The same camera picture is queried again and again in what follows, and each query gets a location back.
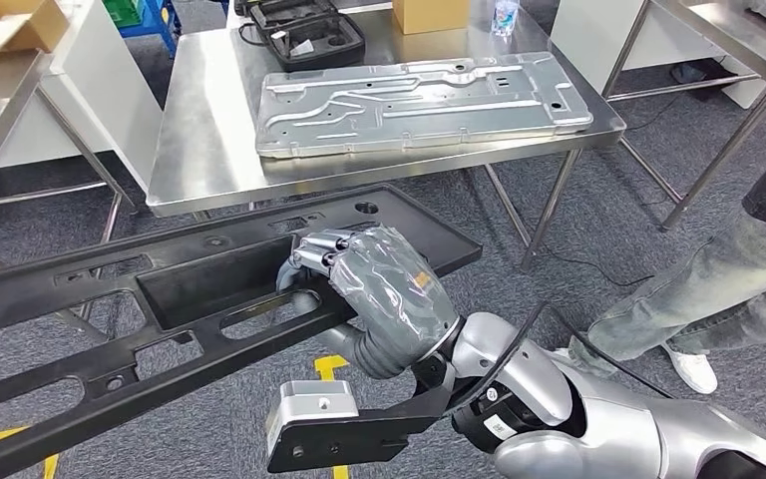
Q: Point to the green plastic crate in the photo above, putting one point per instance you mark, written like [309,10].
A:
[122,10]

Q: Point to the open cardboard box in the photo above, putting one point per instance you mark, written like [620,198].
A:
[19,26]

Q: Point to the black camera bracket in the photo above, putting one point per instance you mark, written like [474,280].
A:
[356,436]

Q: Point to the black plastic panel part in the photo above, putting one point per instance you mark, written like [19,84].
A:
[224,284]

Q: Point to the closed cardboard box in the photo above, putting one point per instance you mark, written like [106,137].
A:
[429,16]

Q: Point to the blue metal cart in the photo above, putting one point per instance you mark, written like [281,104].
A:
[158,26]

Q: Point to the white cabinet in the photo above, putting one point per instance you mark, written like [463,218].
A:
[588,33]
[92,106]

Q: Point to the clear water bottle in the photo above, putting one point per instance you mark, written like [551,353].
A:
[505,18]

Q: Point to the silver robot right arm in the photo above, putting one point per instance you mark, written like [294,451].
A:
[621,430]

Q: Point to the yellow floor tape square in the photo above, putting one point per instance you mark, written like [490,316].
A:
[0,435]
[330,367]

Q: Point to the stainless steel workbench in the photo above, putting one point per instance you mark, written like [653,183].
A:
[211,132]

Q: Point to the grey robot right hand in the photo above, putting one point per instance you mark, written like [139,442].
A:
[389,291]

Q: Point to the person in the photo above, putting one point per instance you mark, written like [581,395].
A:
[687,297]

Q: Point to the open black tool case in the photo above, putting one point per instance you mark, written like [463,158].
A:
[317,49]

